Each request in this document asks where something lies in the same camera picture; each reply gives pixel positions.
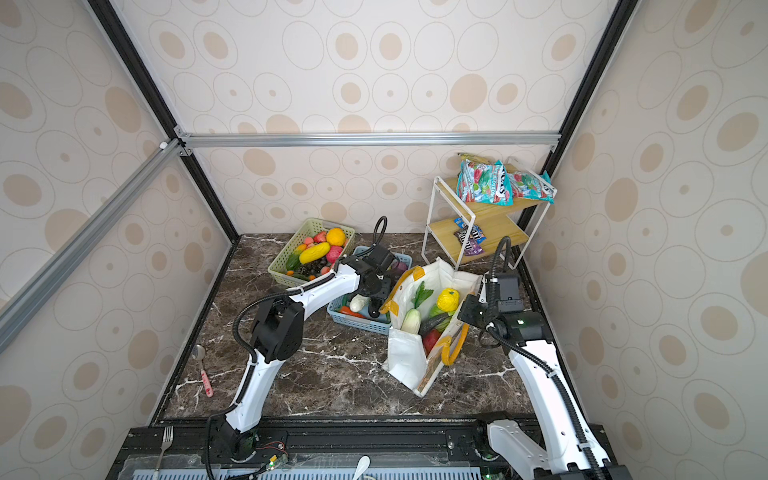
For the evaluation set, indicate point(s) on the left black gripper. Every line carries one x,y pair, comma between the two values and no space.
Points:
386,288

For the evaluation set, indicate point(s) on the dark candy packet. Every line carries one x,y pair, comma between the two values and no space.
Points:
472,240

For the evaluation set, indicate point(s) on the pink handled spoon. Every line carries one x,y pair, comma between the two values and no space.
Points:
198,355

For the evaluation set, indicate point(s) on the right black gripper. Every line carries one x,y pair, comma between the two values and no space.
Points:
467,315

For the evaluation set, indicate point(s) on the silver diagonal aluminium bar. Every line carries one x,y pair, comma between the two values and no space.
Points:
39,289

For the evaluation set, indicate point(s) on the green perforated plastic basket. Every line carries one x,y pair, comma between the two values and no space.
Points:
283,268

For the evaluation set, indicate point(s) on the yellow toy banana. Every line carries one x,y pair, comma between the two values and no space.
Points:
314,253

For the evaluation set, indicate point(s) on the white spoon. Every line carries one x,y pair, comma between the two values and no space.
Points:
361,467

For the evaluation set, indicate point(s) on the black vertical frame post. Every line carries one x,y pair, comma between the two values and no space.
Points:
107,16

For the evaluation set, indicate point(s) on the dark toy eggplant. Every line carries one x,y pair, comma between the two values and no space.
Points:
433,323

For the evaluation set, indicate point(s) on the colorful candy bag left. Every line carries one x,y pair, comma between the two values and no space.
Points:
481,180

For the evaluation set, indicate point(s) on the black right frame post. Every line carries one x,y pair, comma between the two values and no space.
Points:
575,40

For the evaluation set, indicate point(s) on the blue perforated plastic basket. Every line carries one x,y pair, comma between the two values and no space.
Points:
380,325

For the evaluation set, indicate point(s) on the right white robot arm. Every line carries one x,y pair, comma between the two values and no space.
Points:
569,448

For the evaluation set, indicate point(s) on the yellow toy bell pepper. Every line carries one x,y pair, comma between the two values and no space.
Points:
448,300

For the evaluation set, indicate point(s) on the orange toy fruit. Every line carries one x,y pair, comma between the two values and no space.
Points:
336,237

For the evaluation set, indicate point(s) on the orange toy carrot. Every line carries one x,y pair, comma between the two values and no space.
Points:
347,311

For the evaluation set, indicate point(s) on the colorful candy bag right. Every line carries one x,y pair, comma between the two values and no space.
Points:
528,186

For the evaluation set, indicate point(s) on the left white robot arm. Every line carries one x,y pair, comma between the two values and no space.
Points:
271,330

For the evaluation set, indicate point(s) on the white toy radish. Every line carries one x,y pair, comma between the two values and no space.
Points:
412,320

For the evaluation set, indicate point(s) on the white toy daikon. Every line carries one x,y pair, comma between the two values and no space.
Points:
358,303

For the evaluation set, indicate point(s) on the white grocery bag yellow handles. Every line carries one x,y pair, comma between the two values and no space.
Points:
406,360

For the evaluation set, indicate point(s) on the silver horizontal aluminium bar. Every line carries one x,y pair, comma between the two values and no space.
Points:
358,140

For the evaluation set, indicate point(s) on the dark toy grapes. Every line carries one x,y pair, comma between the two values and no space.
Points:
310,270

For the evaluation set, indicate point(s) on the metal fork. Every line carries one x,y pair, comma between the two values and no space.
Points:
166,443

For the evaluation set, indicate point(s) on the white wire wooden shelf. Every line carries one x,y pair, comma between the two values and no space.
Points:
495,221

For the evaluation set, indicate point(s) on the pink toy fruit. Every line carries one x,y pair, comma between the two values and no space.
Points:
334,254

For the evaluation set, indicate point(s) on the green toy cabbage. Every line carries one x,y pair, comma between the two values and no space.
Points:
435,310

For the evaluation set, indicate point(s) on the colorful candy bag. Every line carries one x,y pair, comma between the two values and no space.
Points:
528,186
481,180

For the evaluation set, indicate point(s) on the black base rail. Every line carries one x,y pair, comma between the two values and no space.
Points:
322,442

